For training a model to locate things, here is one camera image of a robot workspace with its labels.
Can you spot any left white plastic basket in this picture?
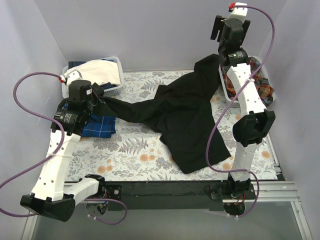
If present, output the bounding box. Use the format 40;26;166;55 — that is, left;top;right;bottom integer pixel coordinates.
61;56;125;98

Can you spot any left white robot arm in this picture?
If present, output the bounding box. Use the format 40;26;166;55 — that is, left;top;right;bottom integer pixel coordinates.
20;80;107;222

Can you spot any black long sleeve shirt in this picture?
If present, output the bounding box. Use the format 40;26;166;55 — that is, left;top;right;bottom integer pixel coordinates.
94;54;220;174

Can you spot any white plastic basket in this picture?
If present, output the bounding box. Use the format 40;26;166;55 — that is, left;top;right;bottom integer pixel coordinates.
61;56;125;98
218;55;276;108

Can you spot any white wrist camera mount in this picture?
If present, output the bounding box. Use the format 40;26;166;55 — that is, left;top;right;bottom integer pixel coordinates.
228;2;248;23
59;69;83;85

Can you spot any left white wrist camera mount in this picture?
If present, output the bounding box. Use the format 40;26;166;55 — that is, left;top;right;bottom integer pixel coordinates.
59;69;83;85

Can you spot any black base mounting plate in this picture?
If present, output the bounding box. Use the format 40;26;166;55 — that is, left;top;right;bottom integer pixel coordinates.
77;180;258;211

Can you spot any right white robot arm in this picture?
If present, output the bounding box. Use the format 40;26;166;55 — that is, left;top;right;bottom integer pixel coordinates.
208;15;276;200

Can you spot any floral patterned table mat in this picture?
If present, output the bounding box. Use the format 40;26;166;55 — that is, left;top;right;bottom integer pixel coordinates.
65;71;278;182

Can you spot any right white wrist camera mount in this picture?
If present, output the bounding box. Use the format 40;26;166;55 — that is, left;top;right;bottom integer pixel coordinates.
228;2;248;23

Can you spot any blue plaid shirt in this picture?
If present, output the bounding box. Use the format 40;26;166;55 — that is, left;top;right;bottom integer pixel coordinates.
62;103;117;139

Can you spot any red plaid shirt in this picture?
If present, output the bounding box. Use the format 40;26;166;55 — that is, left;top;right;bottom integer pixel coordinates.
222;56;275;107

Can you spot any cream white folded shirt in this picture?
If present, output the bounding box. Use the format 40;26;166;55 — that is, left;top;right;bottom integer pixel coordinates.
64;59;121;87

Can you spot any right white plastic basket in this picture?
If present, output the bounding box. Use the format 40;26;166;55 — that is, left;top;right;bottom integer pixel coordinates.
218;55;276;108

